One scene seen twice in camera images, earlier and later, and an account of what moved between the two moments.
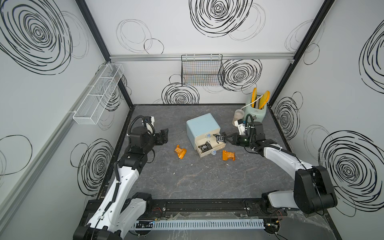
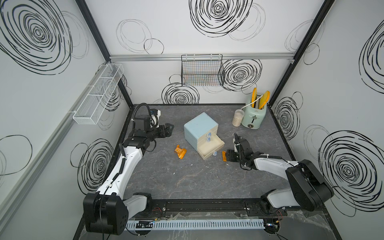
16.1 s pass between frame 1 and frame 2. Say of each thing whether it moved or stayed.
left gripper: moved
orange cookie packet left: stayed
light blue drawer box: stayed
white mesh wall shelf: stayed
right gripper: moved
